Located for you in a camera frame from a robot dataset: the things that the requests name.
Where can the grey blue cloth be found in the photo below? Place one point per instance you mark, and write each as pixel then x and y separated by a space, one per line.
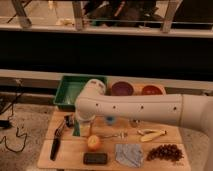
pixel 130 155

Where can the bunch of dark grapes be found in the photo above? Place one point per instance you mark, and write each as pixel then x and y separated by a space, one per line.
pixel 165 152

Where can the small black clip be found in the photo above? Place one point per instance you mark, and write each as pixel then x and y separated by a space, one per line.
pixel 69 121

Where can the red bowl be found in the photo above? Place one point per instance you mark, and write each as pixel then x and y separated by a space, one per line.
pixel 151 90

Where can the purple bowl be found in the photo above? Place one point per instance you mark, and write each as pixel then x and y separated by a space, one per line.
pixel 122 88

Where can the small metal cup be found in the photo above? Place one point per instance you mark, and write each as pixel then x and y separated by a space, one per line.
pixel 134 123

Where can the orange apple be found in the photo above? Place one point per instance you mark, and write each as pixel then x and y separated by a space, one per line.
pixel 93 142

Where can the yellow banana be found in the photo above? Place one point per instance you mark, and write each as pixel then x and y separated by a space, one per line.
pixel 149 135

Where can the green plastic tray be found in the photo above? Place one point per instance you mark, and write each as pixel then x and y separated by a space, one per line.
pixel 69 88

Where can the black sponge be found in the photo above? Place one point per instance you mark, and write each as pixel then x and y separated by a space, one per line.
pixel 95 158

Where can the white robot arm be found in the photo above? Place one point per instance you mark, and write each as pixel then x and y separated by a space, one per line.
pixel 188 111

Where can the black handled knife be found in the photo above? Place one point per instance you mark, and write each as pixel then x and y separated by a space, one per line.
pixel 56 140

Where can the metal spoon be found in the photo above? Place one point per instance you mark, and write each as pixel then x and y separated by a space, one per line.
pixel 121 135

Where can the white green gripper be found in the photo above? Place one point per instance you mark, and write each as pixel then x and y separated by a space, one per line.
pixel 80 129

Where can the blue plastic cup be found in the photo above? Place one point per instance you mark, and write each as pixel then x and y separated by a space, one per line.
pixel 110 120

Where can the red chili pepper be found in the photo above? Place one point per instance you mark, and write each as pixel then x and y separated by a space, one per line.
pixel 91 128

